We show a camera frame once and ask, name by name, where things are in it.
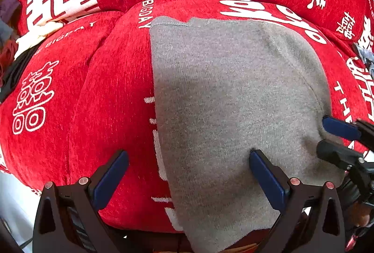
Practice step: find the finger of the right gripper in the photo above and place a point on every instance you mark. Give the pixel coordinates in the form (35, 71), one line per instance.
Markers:
(341, 127)
(338, 155)

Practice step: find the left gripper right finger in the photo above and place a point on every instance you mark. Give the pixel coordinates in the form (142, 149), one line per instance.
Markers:
(310, 219)

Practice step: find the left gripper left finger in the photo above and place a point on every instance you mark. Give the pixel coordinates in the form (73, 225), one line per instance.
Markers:
(68, 219)

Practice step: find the grey knit sweater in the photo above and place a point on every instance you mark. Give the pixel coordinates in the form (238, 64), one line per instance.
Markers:
(223, 87)

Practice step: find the grey clothes pile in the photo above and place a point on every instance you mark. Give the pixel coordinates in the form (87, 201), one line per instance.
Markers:
(5, 32)

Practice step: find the person's right hand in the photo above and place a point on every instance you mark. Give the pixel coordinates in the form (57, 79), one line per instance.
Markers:
(359, 214)

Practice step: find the red wedding bed cover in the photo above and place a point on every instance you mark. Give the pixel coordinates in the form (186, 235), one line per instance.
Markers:
(88, 91)

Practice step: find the black garment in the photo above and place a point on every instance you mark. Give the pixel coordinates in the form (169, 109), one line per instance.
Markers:
(13, 74)

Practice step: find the dark red garment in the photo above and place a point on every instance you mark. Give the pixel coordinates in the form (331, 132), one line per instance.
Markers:
(8, 50)

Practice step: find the cream white garment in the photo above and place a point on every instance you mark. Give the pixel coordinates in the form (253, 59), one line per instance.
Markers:
(35, 36)

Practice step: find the purple garment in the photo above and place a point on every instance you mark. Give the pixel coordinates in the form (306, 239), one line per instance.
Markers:
(7, 9)

